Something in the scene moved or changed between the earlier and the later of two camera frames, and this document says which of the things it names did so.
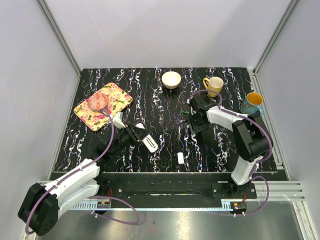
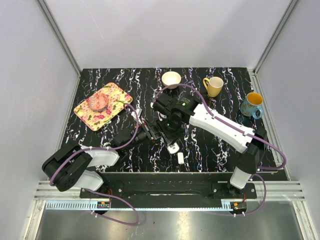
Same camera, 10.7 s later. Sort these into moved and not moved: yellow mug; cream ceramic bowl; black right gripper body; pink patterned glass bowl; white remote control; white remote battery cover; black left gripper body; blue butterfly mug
Moved: white remote control; black left gripper body; black right gripper body
Not moved: cream ceramic bowl; white remote battery cover; blue butterfly mug; yellow mug; pink patterned glass bowl
